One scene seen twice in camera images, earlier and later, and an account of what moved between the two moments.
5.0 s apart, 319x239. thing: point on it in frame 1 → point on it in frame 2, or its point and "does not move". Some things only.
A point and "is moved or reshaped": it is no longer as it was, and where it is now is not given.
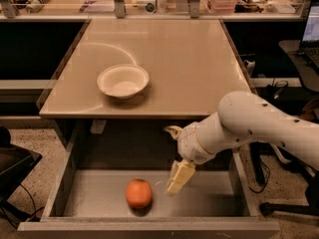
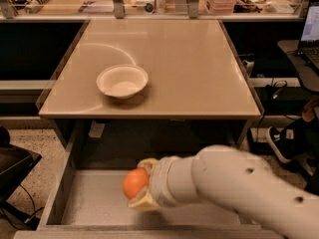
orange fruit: (139, 192) is moved or reshaped
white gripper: (188, 143) → (160, 182)
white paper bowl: (123, 81) does not move
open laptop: (309, 48) does not move
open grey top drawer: (113, 183) does not move
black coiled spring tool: (38, 3) does not move
